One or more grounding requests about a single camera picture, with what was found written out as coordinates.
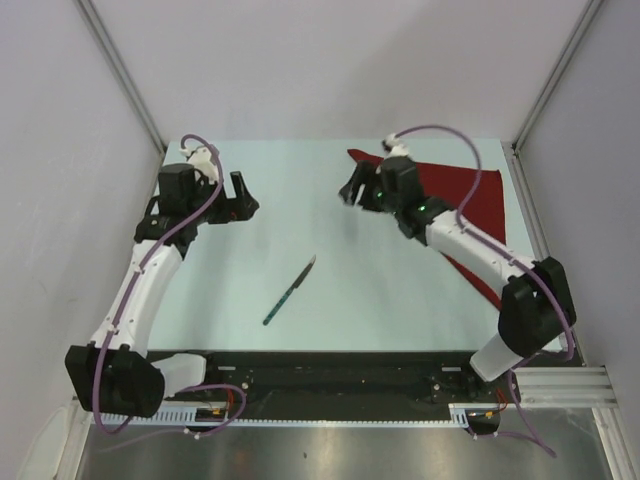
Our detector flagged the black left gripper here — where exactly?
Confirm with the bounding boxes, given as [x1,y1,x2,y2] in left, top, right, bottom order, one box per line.
[186,171,257,226]

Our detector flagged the green handled table knife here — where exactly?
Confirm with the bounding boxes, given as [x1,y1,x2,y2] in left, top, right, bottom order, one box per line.
[262,253,318,327]

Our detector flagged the red cloth napkin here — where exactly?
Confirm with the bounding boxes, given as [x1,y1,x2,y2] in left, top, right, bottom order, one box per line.
[347,148,507,312]

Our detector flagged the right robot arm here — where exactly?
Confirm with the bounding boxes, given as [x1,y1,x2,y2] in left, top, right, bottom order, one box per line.
[339,156,576,401]

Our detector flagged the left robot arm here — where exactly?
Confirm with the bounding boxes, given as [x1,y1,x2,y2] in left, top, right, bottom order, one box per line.
[65,163,259,418]

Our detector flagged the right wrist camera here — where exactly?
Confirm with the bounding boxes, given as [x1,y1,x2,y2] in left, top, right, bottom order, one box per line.
[381,134,410,159]

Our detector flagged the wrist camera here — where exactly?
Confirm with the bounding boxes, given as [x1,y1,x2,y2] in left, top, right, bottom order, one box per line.
[381,134,410,159]
[180,146,220,185]

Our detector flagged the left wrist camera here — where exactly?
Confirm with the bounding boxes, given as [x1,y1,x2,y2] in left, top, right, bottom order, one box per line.
[180,146,220,185]

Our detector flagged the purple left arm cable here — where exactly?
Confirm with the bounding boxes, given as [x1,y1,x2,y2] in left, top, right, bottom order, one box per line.
[92,133,249,454]

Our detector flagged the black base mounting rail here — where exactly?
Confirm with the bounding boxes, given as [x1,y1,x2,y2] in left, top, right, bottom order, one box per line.
[149,349,519,421]

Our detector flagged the left aluminium frame post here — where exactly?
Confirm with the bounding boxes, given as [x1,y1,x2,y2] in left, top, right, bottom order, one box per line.
[73,0,168,157]

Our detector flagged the aluminium frame post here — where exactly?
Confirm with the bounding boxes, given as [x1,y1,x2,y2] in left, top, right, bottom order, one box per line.
[509,0,607,153]
[73,0,168,157]

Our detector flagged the white slotted cable duct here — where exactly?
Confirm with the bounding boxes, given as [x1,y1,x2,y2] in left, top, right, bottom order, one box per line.
[94,402,481,429]

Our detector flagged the right aluminium frame post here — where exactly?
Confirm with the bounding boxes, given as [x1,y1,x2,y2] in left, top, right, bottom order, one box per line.
[509,0,607,153]

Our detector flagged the right aluminium table rail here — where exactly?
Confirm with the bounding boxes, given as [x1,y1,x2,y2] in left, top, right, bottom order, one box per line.
[503,142,624,479]

